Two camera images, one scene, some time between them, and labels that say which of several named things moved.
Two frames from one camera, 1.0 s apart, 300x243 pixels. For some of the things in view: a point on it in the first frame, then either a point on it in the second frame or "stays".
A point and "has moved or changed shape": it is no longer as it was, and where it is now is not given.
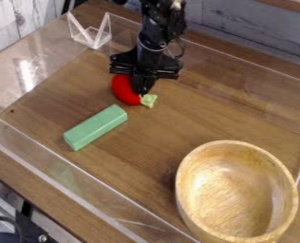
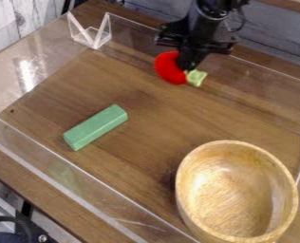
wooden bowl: (235, 194) stays
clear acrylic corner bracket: (88, 36) stays
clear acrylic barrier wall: (131, 137) stays
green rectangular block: (95, 127) stays
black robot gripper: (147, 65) -> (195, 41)
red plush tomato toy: (123, 89) has moved or changed shape
